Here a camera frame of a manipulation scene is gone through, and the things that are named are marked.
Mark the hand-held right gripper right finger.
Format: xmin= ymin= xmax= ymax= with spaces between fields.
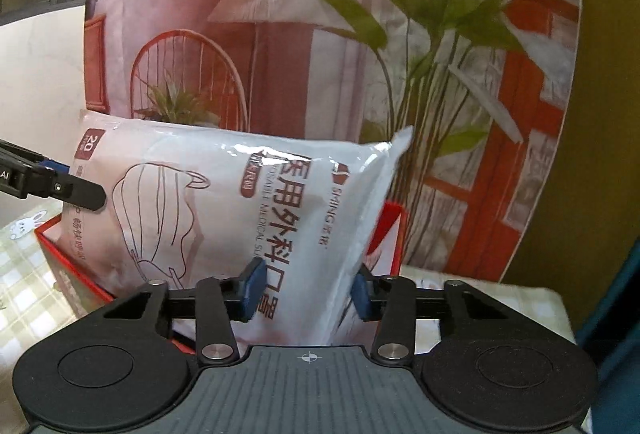
xmin=351 ymin=267 xmax=505 ymax=361

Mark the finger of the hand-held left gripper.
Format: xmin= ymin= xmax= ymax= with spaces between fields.
xmin=0 ymin=139 xmax=69 ymax=175
xmin=0 ymin=162 xmax=107 ymax=213

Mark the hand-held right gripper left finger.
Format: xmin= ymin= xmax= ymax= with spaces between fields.
xmin=102 ymin=261 xmax=269 ymax=363

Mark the red strawberry cardboard box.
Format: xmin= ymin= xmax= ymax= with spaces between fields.
xmin=34 ymin=199 xmax=407 ymax=356

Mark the white face mask packet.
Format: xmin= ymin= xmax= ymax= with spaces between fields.
xmin=52 ymin=110 xmax=415 ymax=348

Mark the green checked tablecloth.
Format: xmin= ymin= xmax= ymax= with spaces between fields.
xmin=0 ymin=209 xmax=576 ymax=365

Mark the teal curtain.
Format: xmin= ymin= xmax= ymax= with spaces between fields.
xmin=570 ymin=259 xmax=640 ymax=434

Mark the yellow curtain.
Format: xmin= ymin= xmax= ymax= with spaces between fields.
xmin=500 ymin=0 xmax=640 ymax=346

